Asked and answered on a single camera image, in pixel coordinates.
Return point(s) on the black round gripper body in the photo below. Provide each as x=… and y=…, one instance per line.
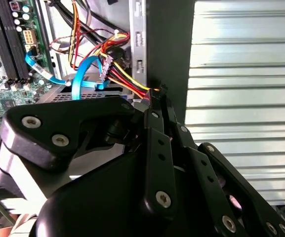
x=102, y=197

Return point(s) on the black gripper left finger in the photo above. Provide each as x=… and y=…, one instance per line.
x=46, y=116

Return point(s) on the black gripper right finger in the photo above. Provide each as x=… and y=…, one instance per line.
x=206, y=172

